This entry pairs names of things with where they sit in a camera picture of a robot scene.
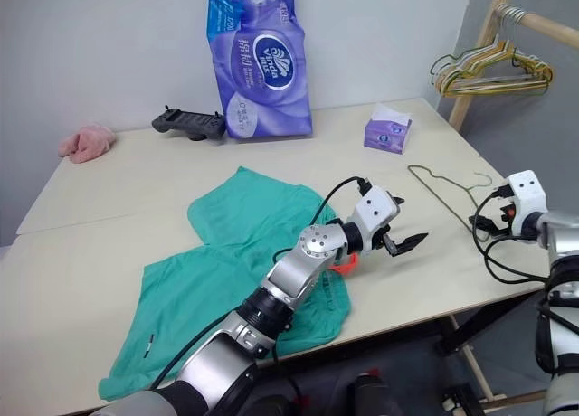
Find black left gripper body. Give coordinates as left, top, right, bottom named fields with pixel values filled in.
left=371, top=223, right=397, bottom=256

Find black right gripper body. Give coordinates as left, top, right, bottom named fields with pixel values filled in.
left=491, top=185, right=517, bottom=239

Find olive wire hanger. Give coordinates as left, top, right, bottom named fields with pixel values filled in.
left=406, top=164, right=495, bottom=232

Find green shorts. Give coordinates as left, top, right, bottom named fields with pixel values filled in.
left=98, top=165, right=354, bottom=402

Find purple tissue box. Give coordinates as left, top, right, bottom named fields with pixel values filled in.
left=364, top=102, right=413, bottom=156

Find black table brace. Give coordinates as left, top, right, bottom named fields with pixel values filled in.
left=435, top=292, right=546, bottom=357

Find wooden table leg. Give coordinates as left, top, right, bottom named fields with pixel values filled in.
left=449, top=315, right=549, bottom=409

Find dark rounded shape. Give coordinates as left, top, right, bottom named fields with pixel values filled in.
left=234, top=371, right=304, bottom=416
left=347, top=369, right=400, bottom=416

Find black floor device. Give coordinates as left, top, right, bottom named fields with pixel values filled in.
left=441, top=383, right=489, bottom=416

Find purple toilet paper pack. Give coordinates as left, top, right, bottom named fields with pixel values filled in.
left=205, top=0, right=315, bottom=140

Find wooden clothes rack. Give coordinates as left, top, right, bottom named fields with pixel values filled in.
left=447, top=0, right=579, bottom=132

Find black handheld controller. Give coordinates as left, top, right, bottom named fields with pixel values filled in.
left=150, top=104, right=226, bottom=141

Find pink towel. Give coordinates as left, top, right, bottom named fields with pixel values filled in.
left=57, top=123, right=117, bottom=165

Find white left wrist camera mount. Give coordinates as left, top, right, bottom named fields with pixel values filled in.
left=348, top=184, right=403, bottom=253

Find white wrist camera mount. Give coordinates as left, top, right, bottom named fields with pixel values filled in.
left=505, top=170, right=549, bottom=223
left=348, top=184, right=403, bottom=253

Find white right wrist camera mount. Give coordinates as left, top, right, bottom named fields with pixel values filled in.
left=505, top=170, right=549, bottom=223

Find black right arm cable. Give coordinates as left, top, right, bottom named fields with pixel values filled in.
left=467, top=187, right=551, bottom=285

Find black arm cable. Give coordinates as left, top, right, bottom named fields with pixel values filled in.
left=151, top=175, right=375, bottom=392
left=467, top=187, right=551, bottom=285

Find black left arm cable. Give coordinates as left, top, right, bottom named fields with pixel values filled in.
left=151, top=175, right=375, bottom=392

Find white wire hanger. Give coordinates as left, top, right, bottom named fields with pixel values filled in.
left=445, top=6, right=544, bottom=90

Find green wire hanger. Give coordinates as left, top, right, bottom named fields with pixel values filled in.
left=428, top=47, right=554, bottom=96

